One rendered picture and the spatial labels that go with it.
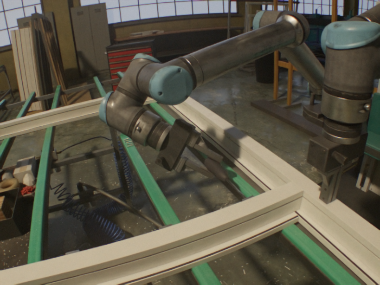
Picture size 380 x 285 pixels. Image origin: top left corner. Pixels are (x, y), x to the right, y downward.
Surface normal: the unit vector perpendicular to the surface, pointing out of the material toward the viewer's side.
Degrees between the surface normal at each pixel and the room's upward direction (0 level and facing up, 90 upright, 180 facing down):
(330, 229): 90
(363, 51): 90
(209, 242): 90
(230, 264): 0
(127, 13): 90
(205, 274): 0
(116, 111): 62
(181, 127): 70
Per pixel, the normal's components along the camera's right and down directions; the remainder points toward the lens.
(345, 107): -0.49, 0.43
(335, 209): -0.07, -0.89
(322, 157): -0.92, 0.23
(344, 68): -0.67, 0.38
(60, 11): 0.40, 0.39
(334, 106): -0.82, 0.31
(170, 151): -0.18, 0.13
